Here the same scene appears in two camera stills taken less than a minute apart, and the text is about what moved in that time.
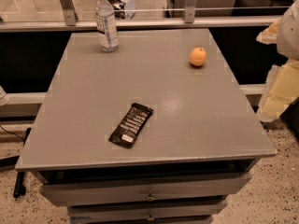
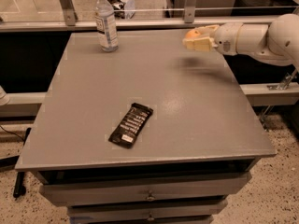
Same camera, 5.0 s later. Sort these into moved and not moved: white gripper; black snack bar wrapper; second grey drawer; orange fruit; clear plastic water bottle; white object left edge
Moved: white gripper; orange fruit
Not moved: white object left edge; second grey drawer; black snack bar wrapper; clear plastic water bottle
